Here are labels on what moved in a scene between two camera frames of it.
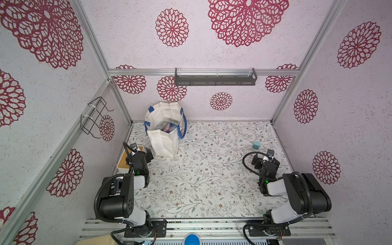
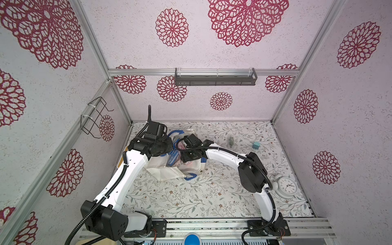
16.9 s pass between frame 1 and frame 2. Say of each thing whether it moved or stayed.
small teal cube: stayed
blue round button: stayed
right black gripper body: moved
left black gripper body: moved
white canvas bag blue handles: moved
